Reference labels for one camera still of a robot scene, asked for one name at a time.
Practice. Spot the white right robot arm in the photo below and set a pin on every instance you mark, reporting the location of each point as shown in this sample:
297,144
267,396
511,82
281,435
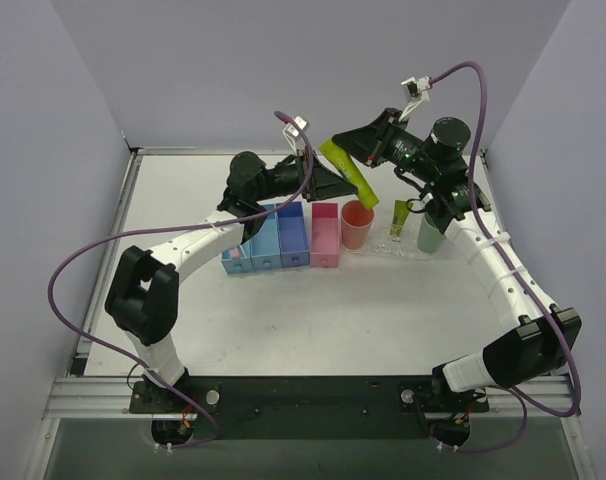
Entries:
537,336

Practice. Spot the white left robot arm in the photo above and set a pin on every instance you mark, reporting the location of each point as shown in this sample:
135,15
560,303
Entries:
144,294

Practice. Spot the orange plastic cup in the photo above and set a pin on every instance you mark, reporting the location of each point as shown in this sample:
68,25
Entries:
356,221

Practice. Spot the pink drawer box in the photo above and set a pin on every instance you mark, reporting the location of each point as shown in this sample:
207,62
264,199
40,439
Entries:
325,235

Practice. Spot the clear textured oval tray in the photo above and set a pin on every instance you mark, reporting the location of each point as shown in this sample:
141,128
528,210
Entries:
379,242

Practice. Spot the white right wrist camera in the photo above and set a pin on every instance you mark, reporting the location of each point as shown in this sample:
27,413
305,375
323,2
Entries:
417,90

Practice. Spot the purple drawer box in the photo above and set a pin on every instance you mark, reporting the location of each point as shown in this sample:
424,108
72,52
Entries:
293,239

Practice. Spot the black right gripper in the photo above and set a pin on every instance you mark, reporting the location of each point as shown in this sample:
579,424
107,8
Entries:
381,145

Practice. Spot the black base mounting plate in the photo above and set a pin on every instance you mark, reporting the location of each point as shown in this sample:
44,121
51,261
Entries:
304,424

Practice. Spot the green plastic cup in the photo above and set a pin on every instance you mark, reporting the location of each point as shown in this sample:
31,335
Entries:
429,239

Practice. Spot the aluminium frame rail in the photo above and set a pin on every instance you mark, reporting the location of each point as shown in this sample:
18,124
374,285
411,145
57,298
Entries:
106,397

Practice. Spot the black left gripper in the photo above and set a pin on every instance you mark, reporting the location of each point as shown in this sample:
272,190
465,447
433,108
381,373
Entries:
309,178

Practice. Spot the yellow green toothpaste tube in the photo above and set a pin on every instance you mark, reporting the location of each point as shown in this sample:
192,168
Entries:
344,164
400,214

